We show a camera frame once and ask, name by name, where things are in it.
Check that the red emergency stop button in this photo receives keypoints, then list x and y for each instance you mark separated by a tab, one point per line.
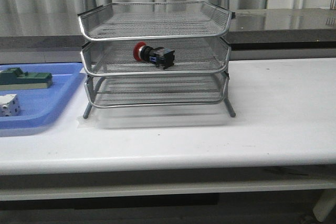
160	57

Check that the silver mesh tray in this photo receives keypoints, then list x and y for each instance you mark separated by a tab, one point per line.
192	55
128	91
154	20

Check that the silver mesh bottom tray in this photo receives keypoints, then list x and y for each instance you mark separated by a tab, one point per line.
128	91

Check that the silver mesh top tray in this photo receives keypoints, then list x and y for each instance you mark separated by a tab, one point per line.
154	20

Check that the blue plastic tray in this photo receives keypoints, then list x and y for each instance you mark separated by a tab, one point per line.
40	107

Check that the green electrical module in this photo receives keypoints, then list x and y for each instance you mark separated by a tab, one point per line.
16	79

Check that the white metal block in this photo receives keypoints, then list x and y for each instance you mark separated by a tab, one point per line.
10	105

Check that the steel back counter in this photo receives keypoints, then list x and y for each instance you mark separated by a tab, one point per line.
251	29

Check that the white table leg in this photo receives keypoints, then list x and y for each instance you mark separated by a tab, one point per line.
324	205

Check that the grey metal rack frame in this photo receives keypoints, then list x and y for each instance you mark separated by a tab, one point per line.
90	4

